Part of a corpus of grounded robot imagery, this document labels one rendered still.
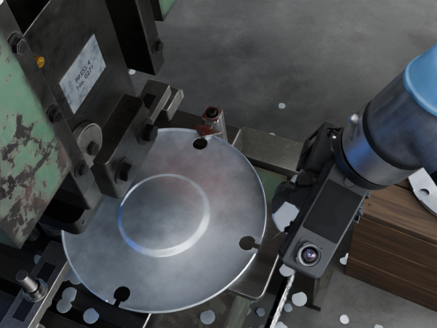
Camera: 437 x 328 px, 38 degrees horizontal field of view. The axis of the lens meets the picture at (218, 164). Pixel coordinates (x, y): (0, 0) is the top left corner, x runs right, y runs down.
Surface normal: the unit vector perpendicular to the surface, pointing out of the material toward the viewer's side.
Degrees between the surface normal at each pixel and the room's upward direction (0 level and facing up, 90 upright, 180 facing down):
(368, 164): 83
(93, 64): 90
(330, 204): 41
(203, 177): 0
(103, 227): 0
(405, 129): 79
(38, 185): 90
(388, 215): 0
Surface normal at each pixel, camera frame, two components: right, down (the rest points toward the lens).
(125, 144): 0.91, 0.29
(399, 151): -0.51, 0.71
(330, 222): 0.10, 0.13
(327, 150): 0.31, -0.38
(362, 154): -0.76, 0.46
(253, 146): -0.09, -0.54
